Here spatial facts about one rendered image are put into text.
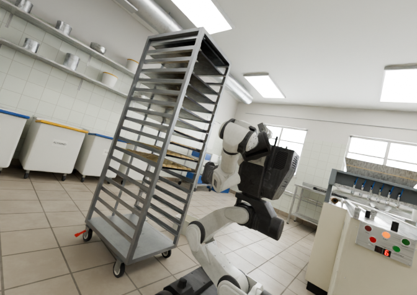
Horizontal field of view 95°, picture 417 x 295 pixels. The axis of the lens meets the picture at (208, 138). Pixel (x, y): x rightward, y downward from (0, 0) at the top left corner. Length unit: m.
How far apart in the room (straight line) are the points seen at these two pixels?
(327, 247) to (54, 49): 4.26
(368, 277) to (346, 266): 0.11
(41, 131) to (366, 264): 3.37
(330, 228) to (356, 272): 0.72
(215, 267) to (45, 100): 3.31
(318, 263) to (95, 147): 3.12
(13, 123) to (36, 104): 0.74
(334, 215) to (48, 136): 3.39
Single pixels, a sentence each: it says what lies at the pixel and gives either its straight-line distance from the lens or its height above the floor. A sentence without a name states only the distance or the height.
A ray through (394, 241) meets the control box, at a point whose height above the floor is 0.80.
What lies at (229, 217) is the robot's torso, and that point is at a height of 0.64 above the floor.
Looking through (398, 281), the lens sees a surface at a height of 0.60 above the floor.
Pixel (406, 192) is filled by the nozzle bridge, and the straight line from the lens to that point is 2.41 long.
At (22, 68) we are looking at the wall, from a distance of 3.79.
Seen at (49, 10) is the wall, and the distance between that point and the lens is 3.99.
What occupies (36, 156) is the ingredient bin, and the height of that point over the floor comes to 0.31.
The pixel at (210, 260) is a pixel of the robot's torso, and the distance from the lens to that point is 1.35.
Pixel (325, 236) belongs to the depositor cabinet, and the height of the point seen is 0.53.
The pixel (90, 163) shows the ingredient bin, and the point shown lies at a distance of 3.39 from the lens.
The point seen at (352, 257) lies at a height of 0.61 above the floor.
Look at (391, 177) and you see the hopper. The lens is 2.38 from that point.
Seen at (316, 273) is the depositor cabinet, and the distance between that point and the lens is 2.40.
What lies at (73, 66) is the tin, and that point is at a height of 1.63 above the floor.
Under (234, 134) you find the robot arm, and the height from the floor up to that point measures 1.06.
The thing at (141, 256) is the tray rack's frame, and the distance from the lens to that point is 1.62.
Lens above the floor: 0.96
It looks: 4 degrees up
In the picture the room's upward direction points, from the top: 17 degrees clockwise
